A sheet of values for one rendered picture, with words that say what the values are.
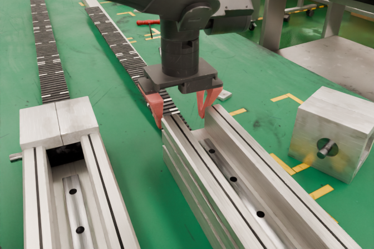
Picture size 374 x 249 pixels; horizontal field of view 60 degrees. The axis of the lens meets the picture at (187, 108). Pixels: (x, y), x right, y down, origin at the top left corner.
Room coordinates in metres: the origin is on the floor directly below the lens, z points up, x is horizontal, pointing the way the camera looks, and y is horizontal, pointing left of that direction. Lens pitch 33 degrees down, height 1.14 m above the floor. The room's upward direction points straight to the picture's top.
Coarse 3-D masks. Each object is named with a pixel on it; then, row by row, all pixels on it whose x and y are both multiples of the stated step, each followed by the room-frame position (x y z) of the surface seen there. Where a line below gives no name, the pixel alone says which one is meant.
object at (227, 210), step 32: (224, 128) 0.38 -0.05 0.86; (192, 160) 0.31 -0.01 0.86; (224, 160) 0.34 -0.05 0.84; (256, 160) 0.31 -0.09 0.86; (192, 192) 0.30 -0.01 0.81; (224, 192) 0.25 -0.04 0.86; (256, 192) 0.29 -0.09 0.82; (288, 192) 0.25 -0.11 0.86; (224, 224) 0.22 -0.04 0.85; (256, 224) 0.21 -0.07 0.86; (288, 224) 0.24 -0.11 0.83; (320, 224) 0.21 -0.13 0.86
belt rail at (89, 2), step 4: (84, 0) 1.32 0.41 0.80; (88, 0) 1.28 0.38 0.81; (92, 0) 1.28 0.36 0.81; (96, 0) 1.28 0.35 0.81; (88, 4) 1.22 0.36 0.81; (92, 4) 1.22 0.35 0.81; (96, 4) 1.22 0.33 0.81; (104, 12) 1.12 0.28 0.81; (108, 16) 1.08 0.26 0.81; (120, 32) 0.92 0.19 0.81; (124, 36) 0.89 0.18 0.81; (136, 52) 0.78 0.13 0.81; (140, 56) 0.75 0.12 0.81; (132, 80) 0.68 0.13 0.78
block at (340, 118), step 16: (320, 96) 0.45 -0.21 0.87; (336, 96) 0.45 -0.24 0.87; (352, 96) 0.45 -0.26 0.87; (304, 112) 0.41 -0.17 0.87; (320, 112) 0.40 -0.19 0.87; (336, 112) 0.40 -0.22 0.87; (352, 112) 0.40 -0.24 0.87; (368, 112) 0.40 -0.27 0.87; (304, 128) 0.40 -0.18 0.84; (320, 128) 0.39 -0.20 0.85; (336, 128) 0.37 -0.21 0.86; (352, 128) 0.36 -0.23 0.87; (368, 128) 0.36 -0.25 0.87; (304, 144) 0.40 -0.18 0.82; (320, 144) 0.39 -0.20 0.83; (336, 144) 0.37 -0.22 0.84; (352, 144) 0.36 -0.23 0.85; (368, 144) 0.40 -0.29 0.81; (304, 160) 0.39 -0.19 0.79; (320, 160) 0.38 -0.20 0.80; (336, 160) 0.37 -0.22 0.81; (352, 160) 0.35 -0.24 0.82; (336, 176) 0.36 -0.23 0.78; (352, 176) 0.35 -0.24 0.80
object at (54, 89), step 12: (36, 0) 1.27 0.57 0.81; (36, 12) 1.11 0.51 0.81; (36, 24) 0.98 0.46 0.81; (48, 24) 0.98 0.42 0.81; (36, 36) 0.88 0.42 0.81; (48, 36) 0.88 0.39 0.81; (36, 48) 0.79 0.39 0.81; (48, 48) 0.79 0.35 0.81; (48, 60) 0.72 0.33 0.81; (48, 72) 0.65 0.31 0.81; (60, 72) 0.65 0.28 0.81; (48, 84) 0.60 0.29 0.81; (60, 84) 0.60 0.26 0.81; (48, 96) 0.55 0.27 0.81; (60, 96) 0.55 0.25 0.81
